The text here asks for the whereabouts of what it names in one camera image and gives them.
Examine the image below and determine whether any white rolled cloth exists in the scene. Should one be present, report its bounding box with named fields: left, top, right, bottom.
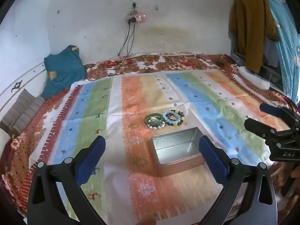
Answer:
left=237, top=66, right=271, bottom=91

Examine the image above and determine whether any pale hanging garment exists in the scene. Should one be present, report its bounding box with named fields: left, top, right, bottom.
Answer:
left=263, top=37, right=282, bottom=68

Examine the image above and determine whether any striped printed blanket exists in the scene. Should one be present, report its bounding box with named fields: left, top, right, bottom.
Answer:
left=28, top=71, right=291, bottom=225

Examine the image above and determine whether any light blue bead bracelet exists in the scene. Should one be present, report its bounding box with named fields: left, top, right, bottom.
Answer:
left=163, top=111, right=180, bottom=126

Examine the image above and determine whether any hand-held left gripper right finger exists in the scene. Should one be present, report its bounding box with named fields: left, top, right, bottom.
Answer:
left=197, top=135, right=278, bottom=225

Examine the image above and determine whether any blue printed curtain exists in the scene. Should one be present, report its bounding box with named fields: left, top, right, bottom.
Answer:
left=248, top=0, right=300, bottom=106

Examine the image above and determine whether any black cable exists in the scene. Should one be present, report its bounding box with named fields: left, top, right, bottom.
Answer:
left=118, top=23, right=132, bottom=57
left=84, top=23, right=137, bottom=82

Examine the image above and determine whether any teal garment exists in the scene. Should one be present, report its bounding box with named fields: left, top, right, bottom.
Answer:
left=41, top=45, right=88, bottom=99

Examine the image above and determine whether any white bead bracelet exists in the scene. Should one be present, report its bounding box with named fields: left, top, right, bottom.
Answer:
left=148, top=121, right=166, bottom=130

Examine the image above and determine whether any mustard hanging garment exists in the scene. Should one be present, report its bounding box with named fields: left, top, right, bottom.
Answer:
left=228, top=0, right=280, bottom=74

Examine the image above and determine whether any silver metal tin box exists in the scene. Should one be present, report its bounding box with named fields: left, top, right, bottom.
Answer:
left=151, top=127, right=207, bottom=178

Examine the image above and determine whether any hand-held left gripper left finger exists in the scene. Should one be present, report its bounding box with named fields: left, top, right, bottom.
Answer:
left=28, top=135, right=107, bottom=225

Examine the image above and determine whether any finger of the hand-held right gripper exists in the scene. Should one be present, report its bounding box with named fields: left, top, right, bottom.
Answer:
left=259, top=103, right=300, bottom=128
left=244, top=118, right=293, bottom=141

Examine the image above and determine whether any white power strip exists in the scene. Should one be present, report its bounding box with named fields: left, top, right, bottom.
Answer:
left=126, top=15, right=146, bottom=24

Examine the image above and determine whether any multicolour glass bead bracelet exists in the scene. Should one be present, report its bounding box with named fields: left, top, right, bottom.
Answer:
left=171, top=109, right=185, bottom=126

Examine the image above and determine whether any grey striped pillow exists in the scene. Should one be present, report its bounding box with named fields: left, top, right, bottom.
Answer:
left=12, top=96, right=45, bottom=137
left=0, top=89, right=36, bottom=132

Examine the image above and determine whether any green bangle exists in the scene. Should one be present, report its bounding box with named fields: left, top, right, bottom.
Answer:
left=144, top=113, right=165, bottom=126

